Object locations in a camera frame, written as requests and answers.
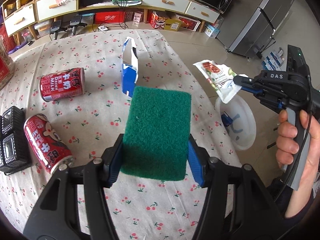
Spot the white food pouch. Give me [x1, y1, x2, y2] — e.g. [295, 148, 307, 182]
[193, 60, 241, 104]

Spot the green yellow sponge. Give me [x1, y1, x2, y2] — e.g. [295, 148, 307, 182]
[121, 86, 191, 181]

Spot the torn blue white carton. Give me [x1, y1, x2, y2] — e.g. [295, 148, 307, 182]
[121, 37, 138, 97]

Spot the white plastic trash bin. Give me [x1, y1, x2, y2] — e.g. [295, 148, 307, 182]
[215, 95, 257, 151]

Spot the stack of blue boxes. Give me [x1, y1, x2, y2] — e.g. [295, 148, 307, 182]
[262, 48, 286, 71]

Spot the red milk can front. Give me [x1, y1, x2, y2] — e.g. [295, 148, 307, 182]
[23, 113, 74, 174]

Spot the red milk can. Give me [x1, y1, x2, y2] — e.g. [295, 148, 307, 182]
[23, 113, 74, 174]
[39, 68, 85, 102]

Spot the black plastic tray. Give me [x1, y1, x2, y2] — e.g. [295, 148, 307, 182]
[1, 106, 31, 176]

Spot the grey refrigerator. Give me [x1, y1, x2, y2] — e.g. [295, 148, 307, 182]
[216, 0, 294, 58]

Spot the small blue white box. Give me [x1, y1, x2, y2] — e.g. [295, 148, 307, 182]
[204, 23, 220, 38]

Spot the red white storage box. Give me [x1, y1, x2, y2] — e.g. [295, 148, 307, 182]
[176, 15, 201, 32]

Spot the red milk can rear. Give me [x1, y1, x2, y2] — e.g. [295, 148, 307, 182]
[39, 68, 85, 102]

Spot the yellow lion cardboard box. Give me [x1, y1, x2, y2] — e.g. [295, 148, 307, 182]
[148, 10, 182, 31]

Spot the glass jar red label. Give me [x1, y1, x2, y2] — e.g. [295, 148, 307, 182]
[0, 35, 15, 89]

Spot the red gift box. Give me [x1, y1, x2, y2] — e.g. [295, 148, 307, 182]
[94, 11, 125, 24]

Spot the wooden tv cabinet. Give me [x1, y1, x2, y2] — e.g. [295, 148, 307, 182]
[4, 0, 220, 36]

